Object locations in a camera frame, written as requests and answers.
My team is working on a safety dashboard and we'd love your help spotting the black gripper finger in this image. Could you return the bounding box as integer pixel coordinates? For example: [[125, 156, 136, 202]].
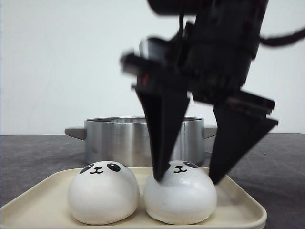
[[209, 99, 278, 184]]

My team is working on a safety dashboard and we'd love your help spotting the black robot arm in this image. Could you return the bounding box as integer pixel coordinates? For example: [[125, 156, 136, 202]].
[[120, 0, 278, 184]]

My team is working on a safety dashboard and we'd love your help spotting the stainless steel pot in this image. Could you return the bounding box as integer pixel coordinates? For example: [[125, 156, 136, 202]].
[[65, 117, 217, 167]]

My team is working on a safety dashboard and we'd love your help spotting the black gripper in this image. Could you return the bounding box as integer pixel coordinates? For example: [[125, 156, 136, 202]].
[[120, 23, 275, 182]]

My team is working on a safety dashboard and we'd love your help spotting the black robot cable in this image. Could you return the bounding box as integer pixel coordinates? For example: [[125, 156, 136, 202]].
[[259, 26, 305, 48]]

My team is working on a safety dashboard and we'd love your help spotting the panda bun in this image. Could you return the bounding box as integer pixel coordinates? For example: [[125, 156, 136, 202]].
[[143, 160, 217, 225], [67, 161, 140, 225]]

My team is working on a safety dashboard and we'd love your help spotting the cream rectangular tray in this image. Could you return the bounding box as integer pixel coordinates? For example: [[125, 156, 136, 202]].
[[0, 168, 267, 229]]

